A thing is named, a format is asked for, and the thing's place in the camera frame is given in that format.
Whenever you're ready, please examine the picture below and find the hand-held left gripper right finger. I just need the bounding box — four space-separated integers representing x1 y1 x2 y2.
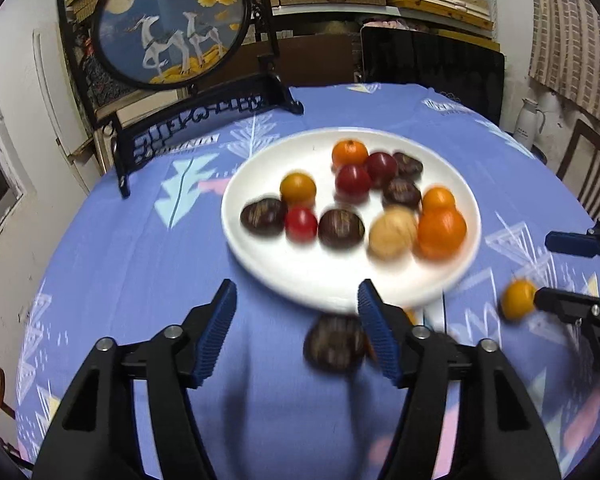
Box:
356 279 562 480

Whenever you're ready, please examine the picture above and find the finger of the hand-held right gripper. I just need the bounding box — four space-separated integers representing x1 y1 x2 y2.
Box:
533 286 600 376
545 219 600 260

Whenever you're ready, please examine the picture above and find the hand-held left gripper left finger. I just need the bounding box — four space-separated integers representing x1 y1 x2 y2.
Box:
32 279 238 480

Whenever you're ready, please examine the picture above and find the white round plate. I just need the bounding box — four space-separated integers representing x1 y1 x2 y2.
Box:
221 127 482 311

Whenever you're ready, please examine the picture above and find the pale yellow fruit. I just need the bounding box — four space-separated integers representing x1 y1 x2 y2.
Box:
368 208 418 261

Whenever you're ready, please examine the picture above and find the red round fruit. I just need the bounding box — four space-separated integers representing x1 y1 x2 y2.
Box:
364 151 400 190
335 163 372 201
285 206 319 241

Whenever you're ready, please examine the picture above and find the dark wooden chair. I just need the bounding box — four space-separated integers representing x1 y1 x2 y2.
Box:
557 119 600 218

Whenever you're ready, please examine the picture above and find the blue printed tablecloth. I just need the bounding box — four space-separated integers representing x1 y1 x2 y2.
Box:
15 81 600 480

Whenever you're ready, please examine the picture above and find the white thermos jug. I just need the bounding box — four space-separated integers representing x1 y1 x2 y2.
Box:
512 97 548 151

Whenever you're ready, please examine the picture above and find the brick patterned curtain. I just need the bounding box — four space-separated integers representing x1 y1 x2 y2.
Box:
528 0 600 133

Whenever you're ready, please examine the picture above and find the carved wooden chair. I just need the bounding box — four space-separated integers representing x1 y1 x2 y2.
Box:
0 366 18 441

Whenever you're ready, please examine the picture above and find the black panel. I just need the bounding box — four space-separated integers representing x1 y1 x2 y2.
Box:
360 25 506 128

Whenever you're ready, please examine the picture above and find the framed painting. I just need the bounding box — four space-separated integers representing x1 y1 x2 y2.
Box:
72 35 141 111

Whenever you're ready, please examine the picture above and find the white leaning board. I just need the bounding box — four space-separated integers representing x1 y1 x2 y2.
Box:
32 27 93 196

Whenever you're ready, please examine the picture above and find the brown cardboard box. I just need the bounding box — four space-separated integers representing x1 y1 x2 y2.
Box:
275 35 363 88

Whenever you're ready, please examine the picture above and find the pink cloth bundle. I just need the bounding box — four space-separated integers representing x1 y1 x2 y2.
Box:
362 16 412 32

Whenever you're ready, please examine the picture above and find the white storage shelf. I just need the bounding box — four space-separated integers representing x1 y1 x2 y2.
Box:
270 0 498 53

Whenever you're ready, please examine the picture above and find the round deer screen black frame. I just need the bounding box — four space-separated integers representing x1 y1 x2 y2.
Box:
56 0 305 198

